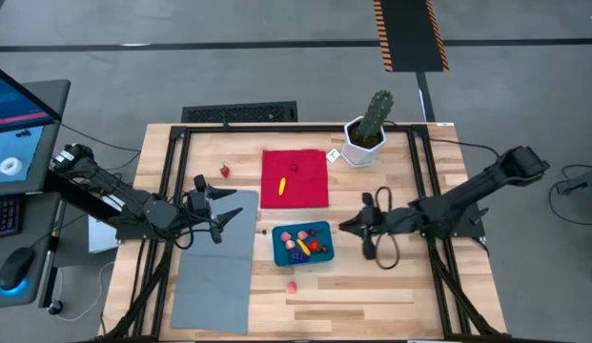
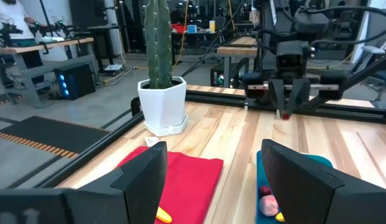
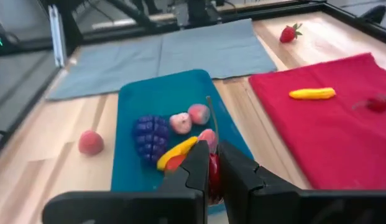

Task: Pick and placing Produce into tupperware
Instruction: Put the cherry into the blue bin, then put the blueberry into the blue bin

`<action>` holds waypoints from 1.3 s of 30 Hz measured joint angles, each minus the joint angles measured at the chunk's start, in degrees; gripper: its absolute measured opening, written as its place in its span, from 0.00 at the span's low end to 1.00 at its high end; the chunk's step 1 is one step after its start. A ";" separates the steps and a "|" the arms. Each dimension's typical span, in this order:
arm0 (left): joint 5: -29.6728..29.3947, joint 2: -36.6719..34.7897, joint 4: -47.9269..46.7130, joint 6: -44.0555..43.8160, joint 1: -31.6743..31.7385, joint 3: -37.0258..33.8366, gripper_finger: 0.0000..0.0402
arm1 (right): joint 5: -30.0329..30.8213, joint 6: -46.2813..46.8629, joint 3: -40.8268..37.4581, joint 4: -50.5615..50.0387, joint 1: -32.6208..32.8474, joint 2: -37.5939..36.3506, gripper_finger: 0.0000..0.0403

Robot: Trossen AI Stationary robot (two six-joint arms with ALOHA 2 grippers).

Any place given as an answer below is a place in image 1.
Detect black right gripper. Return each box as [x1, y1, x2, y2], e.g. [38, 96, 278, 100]
[338, 192, 399, 261]

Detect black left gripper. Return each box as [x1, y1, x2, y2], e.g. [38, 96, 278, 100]
[184, 174, 244, 244]

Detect red cloth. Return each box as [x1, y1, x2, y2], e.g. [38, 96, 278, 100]
[259, 149, 330, 210]

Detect teal plastic tupperware container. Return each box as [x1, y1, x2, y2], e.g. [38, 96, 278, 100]
[271, 220, 336, 268]

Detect grey cloth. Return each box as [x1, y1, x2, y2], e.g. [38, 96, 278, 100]
[170, 189, 260, 334]

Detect white hexagonal plant pot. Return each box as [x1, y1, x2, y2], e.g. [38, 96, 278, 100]
[340, 115, 388, 169]

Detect black floor grate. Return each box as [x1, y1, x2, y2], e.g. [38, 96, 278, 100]
[180, 100, 299, 124]

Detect green cactus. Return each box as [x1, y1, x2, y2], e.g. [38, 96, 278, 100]
[355, 89, 395, 142]

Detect white box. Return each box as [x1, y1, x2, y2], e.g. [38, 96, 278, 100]
[88, 198, 121, 254]

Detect black monitor stand bar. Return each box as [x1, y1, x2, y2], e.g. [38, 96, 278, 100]
[43, 171, 116, 224]

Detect black stand pole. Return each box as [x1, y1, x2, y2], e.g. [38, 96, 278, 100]
[37, 199, 71, 316]

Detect black mat orange striped edges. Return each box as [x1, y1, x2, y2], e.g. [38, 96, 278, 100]
[372, 0, 451, 73]

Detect grey computer desk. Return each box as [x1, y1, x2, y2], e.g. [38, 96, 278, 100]
[0, 78, 72, 310]

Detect computer monitor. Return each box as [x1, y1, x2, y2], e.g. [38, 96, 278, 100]
[0, 61, 64, 197]

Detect black computer mouse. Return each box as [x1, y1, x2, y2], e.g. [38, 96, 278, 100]
[0, 246, 35, 293]

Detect black keyboard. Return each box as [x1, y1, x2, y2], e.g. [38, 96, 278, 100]
[0, 194, 24, 240]

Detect grey metal stand base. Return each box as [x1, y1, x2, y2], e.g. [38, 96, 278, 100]
[556, 166, 592, 196]

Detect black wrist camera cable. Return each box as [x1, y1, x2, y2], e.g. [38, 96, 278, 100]
[373, 185, 402, 271]

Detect black aluminium table frame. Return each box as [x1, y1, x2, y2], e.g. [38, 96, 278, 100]
[100, 123, 514, 343]

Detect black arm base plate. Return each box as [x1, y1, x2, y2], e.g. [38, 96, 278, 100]
[114, 209, 183, 241]
[416, 199, 487, 239]

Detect black monitor cable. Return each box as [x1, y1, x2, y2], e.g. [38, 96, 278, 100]
[56, 121, 143, 172]

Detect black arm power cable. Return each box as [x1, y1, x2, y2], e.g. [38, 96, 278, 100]
[385, 121, 500, 158]

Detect black floor cable cover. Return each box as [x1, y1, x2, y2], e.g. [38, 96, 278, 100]
[416, 71, 437, 123]

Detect white cable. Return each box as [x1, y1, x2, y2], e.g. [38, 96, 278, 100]
[56, 259, 116, 323]

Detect black floor cable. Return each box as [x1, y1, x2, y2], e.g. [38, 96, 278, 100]
[547, 164, 592, 226]

